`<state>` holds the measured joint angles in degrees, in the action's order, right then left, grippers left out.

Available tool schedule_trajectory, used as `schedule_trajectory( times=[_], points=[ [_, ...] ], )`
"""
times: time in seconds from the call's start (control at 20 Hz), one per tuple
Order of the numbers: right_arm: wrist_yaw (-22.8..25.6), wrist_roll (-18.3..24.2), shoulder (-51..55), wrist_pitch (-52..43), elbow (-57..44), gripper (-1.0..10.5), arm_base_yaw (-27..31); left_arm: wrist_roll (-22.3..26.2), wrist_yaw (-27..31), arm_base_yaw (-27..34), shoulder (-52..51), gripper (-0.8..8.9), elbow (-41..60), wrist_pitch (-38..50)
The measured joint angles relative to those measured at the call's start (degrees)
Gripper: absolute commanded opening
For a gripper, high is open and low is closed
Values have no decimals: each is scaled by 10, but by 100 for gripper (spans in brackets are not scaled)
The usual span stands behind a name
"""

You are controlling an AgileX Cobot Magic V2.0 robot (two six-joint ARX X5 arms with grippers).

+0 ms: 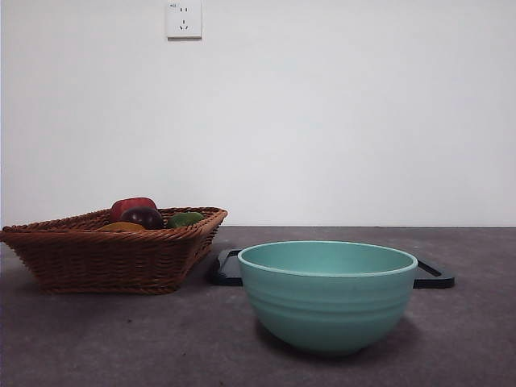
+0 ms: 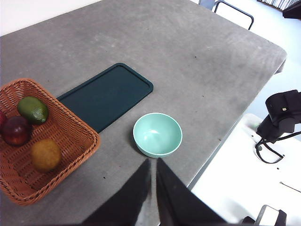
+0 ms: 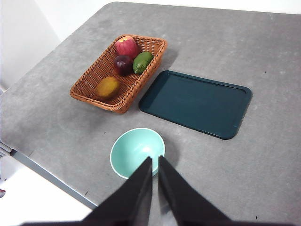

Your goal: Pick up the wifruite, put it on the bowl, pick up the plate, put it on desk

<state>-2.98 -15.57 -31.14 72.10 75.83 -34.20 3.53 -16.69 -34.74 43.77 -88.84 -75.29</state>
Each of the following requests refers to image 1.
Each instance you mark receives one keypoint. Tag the black rectangular tray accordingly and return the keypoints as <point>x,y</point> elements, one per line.
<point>227,271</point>

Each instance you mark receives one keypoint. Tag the brown wicker basket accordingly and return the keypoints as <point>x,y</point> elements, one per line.
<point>105,262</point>

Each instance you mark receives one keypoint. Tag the green fruit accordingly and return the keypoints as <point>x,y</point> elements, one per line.
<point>184,219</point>

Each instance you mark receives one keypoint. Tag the teal ribbed bowl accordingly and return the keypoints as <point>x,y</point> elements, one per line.
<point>328,306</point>

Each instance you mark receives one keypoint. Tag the white wall socket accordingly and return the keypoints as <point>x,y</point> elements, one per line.
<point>184,20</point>

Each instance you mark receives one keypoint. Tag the red apple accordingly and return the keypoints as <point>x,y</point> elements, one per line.
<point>133,203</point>

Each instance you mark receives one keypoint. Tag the dark purple round fruit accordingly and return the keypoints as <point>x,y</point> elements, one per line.
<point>142,217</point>

